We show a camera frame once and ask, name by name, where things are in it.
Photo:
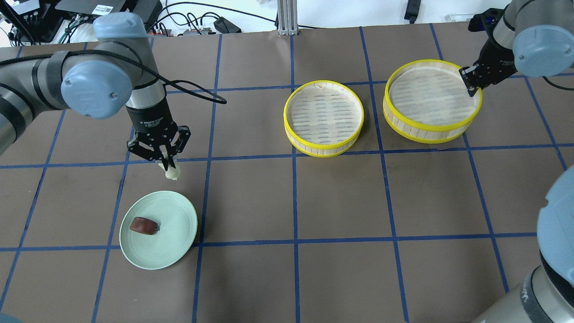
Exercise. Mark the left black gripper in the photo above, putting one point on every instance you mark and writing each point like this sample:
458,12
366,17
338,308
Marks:
150,119

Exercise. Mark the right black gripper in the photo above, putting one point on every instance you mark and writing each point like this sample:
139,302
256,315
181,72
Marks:
494,62

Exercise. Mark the white bun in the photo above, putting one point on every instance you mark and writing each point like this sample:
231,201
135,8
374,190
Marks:
173,172

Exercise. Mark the brown bun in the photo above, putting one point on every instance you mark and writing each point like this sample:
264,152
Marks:
144,226

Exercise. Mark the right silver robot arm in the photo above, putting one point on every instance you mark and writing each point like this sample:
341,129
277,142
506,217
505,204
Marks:
534,38

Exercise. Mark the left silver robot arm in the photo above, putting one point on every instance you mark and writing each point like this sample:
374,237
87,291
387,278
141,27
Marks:
120,72

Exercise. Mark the green round plate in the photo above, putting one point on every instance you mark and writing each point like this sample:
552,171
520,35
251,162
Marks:
178,221

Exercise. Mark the black power adapter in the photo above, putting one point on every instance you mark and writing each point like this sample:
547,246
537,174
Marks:
224,26

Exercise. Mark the black box with label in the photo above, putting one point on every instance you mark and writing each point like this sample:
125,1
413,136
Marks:
147,10

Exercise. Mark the brown paper table mat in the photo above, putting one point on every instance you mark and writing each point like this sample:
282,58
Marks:
389,231

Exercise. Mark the aluminium frame post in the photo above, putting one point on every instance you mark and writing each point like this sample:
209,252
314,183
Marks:
286,21

